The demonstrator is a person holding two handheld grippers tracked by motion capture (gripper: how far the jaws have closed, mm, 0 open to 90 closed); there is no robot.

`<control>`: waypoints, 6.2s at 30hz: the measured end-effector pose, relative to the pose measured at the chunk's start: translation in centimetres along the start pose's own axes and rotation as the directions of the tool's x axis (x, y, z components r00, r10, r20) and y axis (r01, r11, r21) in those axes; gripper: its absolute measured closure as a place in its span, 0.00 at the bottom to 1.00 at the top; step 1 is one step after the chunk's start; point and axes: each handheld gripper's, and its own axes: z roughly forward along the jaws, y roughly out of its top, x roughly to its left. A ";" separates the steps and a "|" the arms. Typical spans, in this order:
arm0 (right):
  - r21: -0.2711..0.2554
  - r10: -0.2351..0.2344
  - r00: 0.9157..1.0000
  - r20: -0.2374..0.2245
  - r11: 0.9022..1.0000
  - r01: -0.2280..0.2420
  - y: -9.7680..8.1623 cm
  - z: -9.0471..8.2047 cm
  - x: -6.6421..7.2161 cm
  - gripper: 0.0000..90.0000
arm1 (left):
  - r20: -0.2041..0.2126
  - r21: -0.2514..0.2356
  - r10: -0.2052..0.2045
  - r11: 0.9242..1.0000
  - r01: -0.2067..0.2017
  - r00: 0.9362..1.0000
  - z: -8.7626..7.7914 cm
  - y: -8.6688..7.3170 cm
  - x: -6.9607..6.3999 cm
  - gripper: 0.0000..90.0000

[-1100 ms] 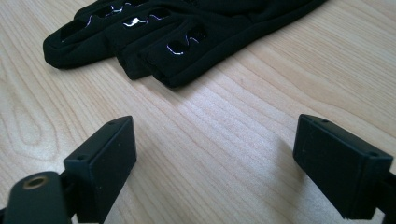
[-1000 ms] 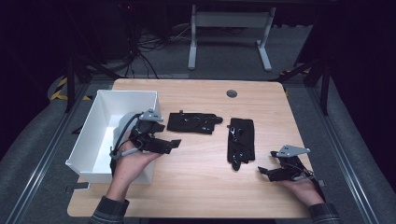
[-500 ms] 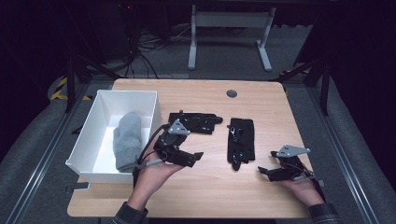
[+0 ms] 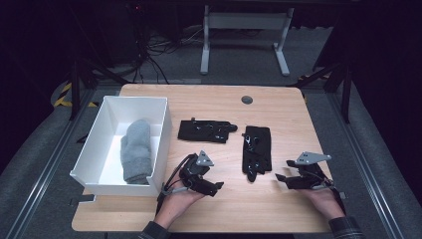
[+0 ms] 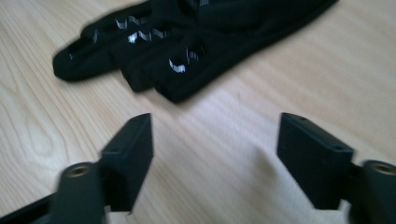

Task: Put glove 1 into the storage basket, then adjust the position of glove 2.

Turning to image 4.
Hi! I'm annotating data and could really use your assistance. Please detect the tangle of black cables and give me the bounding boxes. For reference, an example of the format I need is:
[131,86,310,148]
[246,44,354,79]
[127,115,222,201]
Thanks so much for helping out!
[125,2,207,84]

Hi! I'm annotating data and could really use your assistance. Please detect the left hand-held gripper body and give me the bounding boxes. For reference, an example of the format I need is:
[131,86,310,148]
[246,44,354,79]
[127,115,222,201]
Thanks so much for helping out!
[178,149,217,197]

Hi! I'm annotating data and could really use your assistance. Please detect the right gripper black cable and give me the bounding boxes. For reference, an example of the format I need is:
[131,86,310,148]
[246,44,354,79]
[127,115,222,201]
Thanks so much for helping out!
[326,180,348,213]

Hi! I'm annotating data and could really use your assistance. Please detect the white box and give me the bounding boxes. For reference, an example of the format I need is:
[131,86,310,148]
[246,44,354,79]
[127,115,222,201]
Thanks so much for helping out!
[69,95,173,197]

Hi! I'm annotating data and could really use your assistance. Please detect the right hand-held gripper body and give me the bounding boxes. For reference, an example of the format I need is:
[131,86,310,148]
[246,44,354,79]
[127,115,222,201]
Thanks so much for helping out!
[284,151,332,190]

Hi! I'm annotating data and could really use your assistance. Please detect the black metal stand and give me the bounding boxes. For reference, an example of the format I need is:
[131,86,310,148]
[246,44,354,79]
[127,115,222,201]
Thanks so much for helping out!
[68,58,131,121]
[288,61,353,124]

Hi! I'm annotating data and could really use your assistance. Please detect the yellow black floor tape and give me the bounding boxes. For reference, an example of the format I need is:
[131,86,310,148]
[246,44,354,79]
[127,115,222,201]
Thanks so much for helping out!
[53,82,100,109]

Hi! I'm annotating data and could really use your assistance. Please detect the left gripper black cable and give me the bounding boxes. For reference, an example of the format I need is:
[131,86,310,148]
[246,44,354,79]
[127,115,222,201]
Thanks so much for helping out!
[155,153,192,215]

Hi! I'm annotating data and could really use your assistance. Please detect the person's right hand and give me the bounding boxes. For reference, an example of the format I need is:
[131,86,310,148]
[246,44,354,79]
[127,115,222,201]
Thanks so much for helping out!
[303,187,346,220]

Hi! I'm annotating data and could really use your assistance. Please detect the plain grey knitted mitten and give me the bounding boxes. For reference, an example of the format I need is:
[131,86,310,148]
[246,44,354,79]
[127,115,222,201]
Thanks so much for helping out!
[119,119,154,185]

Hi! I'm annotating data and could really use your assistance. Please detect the white metal table frame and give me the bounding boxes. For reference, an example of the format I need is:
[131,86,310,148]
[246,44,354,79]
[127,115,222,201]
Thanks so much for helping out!
[199,4,296,77]

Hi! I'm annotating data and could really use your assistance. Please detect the person's left hand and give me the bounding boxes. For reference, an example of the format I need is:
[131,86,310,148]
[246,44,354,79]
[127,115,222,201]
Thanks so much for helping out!
[153,180,205,230]

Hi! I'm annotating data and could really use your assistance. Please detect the black glove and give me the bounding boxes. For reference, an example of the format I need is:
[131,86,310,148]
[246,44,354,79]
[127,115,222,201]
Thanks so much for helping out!
[177,117,239,144]
[240,124,273,183]

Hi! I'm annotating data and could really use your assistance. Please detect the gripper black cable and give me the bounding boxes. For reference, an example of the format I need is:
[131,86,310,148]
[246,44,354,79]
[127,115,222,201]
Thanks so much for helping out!
[326,180,348,213]
[155,153,192,215]

